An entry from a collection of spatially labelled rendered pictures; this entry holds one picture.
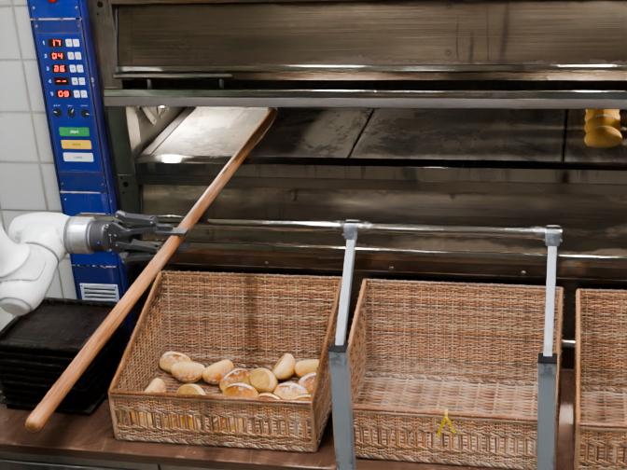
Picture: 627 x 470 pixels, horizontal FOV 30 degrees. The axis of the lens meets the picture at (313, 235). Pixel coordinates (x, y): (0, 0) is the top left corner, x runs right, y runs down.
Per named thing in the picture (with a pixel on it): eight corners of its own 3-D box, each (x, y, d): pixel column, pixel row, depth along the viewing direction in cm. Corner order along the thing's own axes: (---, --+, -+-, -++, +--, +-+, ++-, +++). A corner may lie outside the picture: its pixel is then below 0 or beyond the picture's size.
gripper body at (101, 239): (97, 213, 283) (133, 214, 280) (102, 245, 286) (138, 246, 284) (85, 226, 276) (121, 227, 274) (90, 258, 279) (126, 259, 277)
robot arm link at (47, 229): (85, 234, 290) (67, 274, 281) (27, 232, 293) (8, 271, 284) (72, 203, 282) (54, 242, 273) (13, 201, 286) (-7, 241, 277)
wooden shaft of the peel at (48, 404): (39, 435, 206) (36, 421, 205) (24, 434, 207) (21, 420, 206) (277, 117, 357) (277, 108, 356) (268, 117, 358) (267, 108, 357)
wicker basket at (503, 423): (365, 361, 340) (360, 275, 328) (564, 372, 327) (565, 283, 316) (331, 458, 297) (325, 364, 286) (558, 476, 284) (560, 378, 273)
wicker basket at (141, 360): (168, 350, 353) (157, 268, 342) (352, 358, 341) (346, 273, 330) (111, 441, 310) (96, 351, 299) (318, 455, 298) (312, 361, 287)
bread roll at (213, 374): (196, 377, 332) (205, 393, 331) (202, 366, 327) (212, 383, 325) (226, 364, 338) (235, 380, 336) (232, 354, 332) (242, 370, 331)
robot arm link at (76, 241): (82, 243, 288) (104, 244, 287) (67, 259, 280) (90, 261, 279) (76, 210, 284) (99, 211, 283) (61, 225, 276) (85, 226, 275)
